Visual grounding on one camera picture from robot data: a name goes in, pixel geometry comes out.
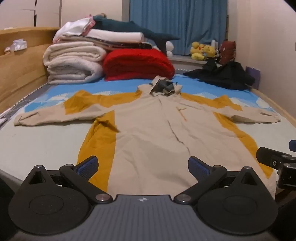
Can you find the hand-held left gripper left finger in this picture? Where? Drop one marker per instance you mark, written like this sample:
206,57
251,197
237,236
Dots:
89,166

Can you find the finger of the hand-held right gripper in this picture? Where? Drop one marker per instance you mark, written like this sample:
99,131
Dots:
269,156
292,145

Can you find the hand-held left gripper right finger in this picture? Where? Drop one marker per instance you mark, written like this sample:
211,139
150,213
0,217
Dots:
198,167

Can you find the beige and yellow hooded jacket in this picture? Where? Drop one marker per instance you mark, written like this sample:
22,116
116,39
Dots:
143,129

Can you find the pile of black clothes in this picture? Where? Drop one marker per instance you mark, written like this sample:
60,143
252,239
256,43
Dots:
222,75

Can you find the blue and white printed bed sheet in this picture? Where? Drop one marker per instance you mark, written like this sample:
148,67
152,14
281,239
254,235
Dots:
46,148

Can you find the purple paper bag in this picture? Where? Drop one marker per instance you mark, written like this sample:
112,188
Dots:
253,74

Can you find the grey mattress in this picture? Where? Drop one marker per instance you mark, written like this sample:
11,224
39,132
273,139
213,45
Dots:
20,102

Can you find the grey white fleece blanket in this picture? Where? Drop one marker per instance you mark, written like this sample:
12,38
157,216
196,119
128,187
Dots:
74,73

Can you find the grey window sill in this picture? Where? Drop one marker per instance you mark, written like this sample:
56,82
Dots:
185,62

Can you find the dark red cushion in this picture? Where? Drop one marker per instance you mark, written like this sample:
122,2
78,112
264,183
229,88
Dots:
227,52

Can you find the red folded blanket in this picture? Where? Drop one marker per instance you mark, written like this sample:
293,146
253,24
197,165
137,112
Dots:
138,63

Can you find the yellow bear plush toy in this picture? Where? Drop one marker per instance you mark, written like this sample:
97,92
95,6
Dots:
210,51

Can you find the wooden headboard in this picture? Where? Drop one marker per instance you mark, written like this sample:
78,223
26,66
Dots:
20,69

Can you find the yellow duck plush toy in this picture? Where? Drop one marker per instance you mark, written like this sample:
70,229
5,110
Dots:
196,47

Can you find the white plush toy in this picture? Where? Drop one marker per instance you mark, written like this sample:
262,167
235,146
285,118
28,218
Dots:
170,47

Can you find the folded white and pink linens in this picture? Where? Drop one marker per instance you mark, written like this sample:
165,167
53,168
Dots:
120,45

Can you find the white pillow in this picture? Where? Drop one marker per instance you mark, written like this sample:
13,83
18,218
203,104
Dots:
115,36

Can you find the white and pink cloth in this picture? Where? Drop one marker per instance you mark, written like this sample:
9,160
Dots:
74,27

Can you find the tissue packet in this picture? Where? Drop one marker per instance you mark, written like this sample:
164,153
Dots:
18,45

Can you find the dark teal shark plush toy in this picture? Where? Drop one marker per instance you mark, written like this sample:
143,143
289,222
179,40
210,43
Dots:
124,27

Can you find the blue curtain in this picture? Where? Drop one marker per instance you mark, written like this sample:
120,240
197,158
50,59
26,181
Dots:
180,23

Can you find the brown plush toy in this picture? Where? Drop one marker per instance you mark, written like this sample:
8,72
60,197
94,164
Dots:
103,14

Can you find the white wardrobe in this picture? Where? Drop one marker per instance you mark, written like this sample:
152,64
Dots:
30,14

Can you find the wooden bed side rail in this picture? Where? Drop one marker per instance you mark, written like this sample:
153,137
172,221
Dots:
277,109

